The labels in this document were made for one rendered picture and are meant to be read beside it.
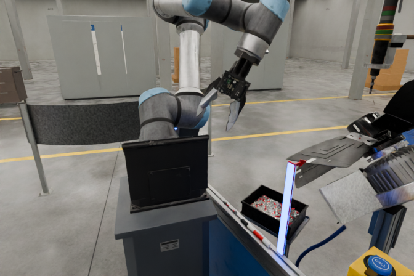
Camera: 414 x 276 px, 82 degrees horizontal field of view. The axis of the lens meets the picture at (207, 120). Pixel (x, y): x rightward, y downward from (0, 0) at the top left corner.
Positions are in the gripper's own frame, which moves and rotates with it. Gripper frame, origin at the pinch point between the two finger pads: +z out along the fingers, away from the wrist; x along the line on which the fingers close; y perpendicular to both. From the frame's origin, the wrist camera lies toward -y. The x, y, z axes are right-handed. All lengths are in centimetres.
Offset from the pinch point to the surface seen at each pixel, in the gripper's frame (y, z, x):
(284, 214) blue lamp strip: 0.8, 15.3, 32.2
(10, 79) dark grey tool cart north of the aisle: -461, 209, -424
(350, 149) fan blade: -8.0, -10.7, 43.7
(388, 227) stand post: -16, 8, 78
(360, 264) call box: 22.0, 9.0, 39.8
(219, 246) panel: -31, 57, 32
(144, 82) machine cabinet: -581, 94, -176
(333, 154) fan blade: -5.5, -6.9, 38.4
